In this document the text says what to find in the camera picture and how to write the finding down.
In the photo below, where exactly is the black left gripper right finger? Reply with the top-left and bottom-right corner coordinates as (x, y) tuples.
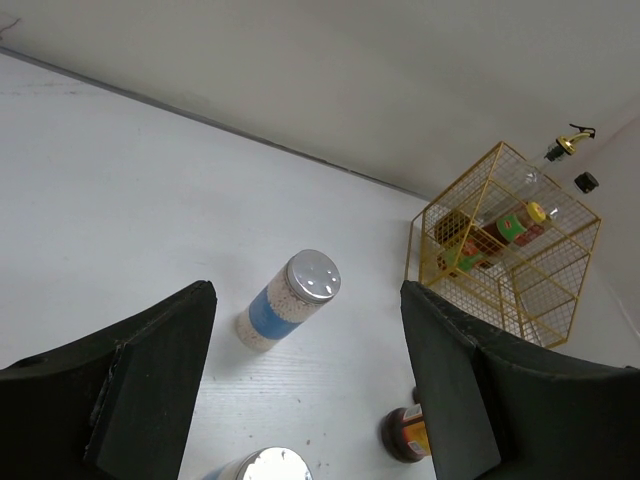
(400, 281), (639, 479)

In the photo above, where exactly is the red label vinegar bottle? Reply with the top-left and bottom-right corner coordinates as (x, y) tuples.
(474, 171), (601, 271)

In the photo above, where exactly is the green label sauce bottle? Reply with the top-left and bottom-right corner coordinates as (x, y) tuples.
(436, 200), (548, 275)

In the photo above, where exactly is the yellow wire basket rack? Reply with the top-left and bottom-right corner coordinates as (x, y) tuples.
(404, 142), (601, 348)

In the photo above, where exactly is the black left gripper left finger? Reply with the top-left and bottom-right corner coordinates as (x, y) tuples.
(1, 280), (217, 479)

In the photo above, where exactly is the blue label shaker jar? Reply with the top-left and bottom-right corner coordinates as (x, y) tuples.
(235, 249), (341, 352)
(202, 446), (313, 480)

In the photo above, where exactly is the red lid dark sauce jar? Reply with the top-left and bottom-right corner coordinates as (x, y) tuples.
(379, 404), (431, 464)

